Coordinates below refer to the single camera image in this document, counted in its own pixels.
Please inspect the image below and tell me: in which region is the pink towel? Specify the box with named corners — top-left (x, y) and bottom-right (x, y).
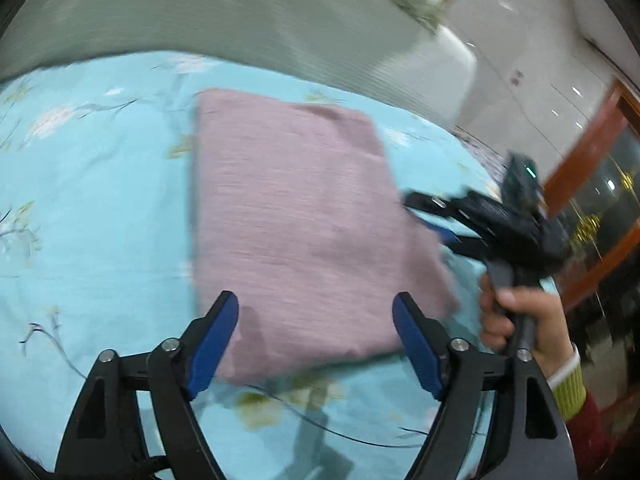
top-left (189, 87), bottom-right (461, 386)

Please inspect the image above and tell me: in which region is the person's right hand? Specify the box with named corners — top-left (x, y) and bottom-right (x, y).
top-left (479, 275), bottom-right (576, 378)

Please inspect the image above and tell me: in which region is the light blue floral bedsheet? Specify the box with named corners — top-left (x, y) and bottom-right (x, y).
top-left (0, 50), bottom-right (558, 480)

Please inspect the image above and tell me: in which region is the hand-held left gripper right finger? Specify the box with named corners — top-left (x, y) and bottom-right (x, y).
top-left (392, 291), bottom-right (578, 480)

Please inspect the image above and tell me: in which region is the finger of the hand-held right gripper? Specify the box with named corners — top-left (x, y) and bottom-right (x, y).
top-left (402, 189), bottom-right (471, 222)
top-left (414, 216), bottom-right (493, 262)

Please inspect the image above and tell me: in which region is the person's right forearm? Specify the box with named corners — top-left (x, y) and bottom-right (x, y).
top-left (545, 344), bottom-right (623, 480)

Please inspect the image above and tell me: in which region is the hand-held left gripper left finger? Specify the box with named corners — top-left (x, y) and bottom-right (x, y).
top-left (54, 290), bottom-right (240, 480)

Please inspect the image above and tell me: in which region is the purple floral bed skirt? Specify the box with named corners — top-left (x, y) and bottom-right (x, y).
top-left (452, 127), bottom-right (511, 196)

